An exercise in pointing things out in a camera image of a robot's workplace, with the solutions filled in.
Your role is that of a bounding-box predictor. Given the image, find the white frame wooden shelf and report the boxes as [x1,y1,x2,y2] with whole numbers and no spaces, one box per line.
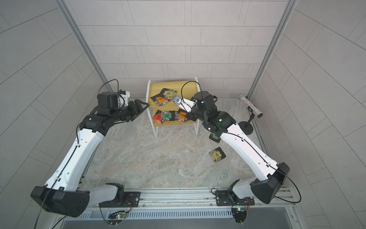
[145,77,201,138]

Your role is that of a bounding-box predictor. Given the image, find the circuit board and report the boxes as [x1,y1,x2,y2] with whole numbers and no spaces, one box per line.
[231,208,247,224]
[107,210,129,227]

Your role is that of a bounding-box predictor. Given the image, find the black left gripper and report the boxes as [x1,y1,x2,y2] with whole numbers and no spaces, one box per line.
[110,99,149,123]

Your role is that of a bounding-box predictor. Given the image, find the right circuit board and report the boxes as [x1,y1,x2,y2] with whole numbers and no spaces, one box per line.
[231,208,247,224]

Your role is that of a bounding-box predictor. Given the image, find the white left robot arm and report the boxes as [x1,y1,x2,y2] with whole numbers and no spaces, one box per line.
[31,99,149,217]

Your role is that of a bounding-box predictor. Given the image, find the orange label black tea bag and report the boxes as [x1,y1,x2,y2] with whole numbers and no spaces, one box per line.
[150,93,171,106]

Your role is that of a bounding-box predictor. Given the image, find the glitter roller on black stand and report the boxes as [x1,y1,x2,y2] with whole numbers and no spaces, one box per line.
[238,94,263,135]

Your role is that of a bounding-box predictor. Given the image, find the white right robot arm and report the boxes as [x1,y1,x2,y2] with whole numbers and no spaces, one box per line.
[188,91,290,204]

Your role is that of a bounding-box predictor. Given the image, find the yellow olive tea bag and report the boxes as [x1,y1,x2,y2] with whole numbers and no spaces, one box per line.
[209,147,226,162]

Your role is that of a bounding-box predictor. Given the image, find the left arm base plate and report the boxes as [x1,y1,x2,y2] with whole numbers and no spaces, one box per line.
[99,192,141,208]

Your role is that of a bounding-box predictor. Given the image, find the aluminium rail frame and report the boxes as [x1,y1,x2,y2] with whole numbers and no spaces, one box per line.
[54,188,305,229]

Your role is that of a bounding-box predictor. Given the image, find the green label floral tea bag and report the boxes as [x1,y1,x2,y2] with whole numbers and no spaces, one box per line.
[161,111,175,123]

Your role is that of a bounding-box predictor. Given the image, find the red tea bag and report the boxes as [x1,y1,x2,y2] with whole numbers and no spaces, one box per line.
[152,110,164,124]

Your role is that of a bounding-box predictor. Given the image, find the orange label lower tea bag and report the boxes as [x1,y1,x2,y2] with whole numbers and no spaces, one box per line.
[175,109,188,122]

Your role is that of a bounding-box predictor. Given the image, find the left circuit board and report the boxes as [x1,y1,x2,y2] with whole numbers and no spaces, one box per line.
[107,210,129,227]

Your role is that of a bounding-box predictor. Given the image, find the beige label tea bag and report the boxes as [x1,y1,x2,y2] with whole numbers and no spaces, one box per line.
[161,88,177,100]

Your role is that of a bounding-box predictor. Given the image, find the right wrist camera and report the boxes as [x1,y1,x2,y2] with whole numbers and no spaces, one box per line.
[173,95,195,113]

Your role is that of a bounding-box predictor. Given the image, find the green label top tea bag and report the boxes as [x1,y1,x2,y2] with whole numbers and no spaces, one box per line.
[209,133,221,143]

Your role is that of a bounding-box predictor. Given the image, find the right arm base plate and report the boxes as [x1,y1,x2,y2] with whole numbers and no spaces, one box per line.
[212,190,255,207]

